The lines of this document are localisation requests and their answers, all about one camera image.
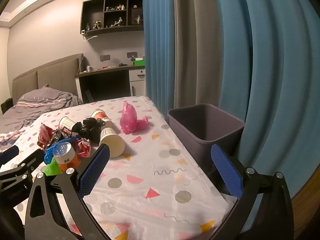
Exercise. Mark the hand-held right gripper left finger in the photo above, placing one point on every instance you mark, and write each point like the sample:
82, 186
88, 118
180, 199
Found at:
93, 170

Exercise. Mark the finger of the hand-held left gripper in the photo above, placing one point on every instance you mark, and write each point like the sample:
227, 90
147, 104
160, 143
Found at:
25, 170
8, 153

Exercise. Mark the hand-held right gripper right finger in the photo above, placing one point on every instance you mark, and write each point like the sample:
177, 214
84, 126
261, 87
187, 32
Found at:
227, 172

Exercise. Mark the red white crinkled plastic bag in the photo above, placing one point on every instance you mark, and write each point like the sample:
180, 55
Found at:
83, 147

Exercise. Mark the red translucent plastic bag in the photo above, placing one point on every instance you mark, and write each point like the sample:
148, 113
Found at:
45, 133

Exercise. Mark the grey plastic trash bin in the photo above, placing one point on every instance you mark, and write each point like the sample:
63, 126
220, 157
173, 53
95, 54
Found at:
200, 122

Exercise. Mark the blue mesh netting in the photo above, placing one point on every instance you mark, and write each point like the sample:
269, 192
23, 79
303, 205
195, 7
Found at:
50, 152

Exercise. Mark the orange jar with white lid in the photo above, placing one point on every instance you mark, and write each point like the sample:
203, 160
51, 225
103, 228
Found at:
65, 155

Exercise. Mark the cream paper cup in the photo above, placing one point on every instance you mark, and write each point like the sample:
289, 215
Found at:
112, 142

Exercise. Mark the black plastic bag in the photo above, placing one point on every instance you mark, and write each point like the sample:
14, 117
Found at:
88, 128

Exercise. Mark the red label paper cup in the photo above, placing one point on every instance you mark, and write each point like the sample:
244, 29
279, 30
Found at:
102, 117

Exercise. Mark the small white paper cup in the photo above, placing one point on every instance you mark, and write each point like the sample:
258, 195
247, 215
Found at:
66, 123

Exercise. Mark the white patterned tablecloth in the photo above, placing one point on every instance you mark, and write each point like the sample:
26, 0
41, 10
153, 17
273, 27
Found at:
150, 170

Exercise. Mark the grey striped blanket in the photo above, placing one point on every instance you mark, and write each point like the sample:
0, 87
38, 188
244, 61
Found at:
37, 105

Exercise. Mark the pink plastic bag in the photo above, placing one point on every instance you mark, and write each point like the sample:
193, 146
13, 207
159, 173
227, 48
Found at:
128, 120

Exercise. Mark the grey stand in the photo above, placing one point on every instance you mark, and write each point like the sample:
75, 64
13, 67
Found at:
89, 96

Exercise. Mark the dark wooden desk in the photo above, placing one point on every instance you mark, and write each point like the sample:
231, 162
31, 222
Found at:
105, 82

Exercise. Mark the grey padded headboard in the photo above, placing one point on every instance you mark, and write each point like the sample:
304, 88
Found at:
50, 75

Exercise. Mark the white drawer cabinet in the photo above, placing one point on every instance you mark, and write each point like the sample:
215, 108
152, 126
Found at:
137, 82

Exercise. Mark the small black object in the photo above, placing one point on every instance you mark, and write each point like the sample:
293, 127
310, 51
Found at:
122, 65

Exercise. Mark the blue curtain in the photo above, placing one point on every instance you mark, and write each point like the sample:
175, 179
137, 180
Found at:
157, 42
270, 67

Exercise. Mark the green box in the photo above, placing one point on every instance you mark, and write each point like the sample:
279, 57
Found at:
139, 63

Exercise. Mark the grey curtain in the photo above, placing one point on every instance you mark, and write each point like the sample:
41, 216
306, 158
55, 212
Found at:
192, 42

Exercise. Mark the group of figurines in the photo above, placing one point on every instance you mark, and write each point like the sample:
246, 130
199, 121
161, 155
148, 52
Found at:
117, 22

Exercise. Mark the grey wall socket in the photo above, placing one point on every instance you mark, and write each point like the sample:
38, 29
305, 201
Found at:
131, 55
105, 57

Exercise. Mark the dark wall shelf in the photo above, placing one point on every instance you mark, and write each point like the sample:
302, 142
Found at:
93, 5

